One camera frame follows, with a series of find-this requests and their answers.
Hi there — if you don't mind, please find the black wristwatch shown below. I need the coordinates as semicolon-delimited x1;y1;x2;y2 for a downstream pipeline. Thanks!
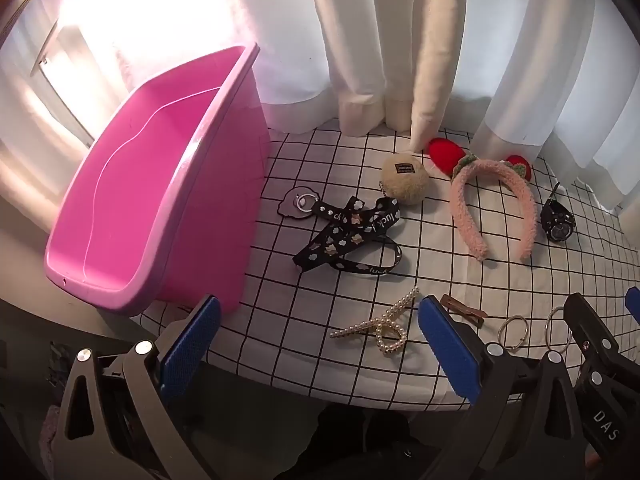
539;182;577;243

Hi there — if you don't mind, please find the white cloud-shaped charm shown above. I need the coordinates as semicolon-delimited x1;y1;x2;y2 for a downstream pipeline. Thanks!
284;186;321;221

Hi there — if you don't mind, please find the black printed lanyard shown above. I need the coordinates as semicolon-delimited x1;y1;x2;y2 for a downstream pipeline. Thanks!
292;196;405;275

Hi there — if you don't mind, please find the pearl hair clip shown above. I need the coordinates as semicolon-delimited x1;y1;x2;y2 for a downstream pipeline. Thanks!
329;286;421;356

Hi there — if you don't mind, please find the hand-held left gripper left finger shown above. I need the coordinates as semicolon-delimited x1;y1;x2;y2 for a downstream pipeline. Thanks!
52;294;223;480

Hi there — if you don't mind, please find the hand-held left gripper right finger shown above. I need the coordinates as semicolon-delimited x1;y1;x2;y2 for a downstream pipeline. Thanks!
419;295;582;480

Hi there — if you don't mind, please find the grey knit cloth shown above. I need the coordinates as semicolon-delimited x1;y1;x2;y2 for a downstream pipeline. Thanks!
39;405;68;453

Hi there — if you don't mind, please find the pink plastic bin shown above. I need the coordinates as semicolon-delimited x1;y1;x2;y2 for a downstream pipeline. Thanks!
44;42;273;317

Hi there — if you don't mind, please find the white black-checked tablecloth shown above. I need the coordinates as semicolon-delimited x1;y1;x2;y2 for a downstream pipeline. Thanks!
135;127;640;413

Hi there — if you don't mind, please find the brown hair clip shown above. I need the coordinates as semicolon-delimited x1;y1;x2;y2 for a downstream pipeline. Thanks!
440;294;488;330

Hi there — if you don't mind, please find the white sheer curtain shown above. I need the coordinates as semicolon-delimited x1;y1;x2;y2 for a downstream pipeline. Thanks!
252;0;640;213

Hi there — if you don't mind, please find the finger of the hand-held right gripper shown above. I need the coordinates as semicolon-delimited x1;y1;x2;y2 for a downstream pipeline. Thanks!
625;285;640;327
564;292;622;377

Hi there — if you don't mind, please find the silver metal ring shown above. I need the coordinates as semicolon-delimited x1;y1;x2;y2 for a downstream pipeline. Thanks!
544;307;573;353
498;315;528;350

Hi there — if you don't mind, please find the beige plush ball keychain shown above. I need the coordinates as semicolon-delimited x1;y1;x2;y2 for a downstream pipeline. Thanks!
381;152;431;206

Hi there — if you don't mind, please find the pink fuzzy strawberry headband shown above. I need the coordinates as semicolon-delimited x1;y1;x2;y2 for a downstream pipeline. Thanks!
427;137;538;263

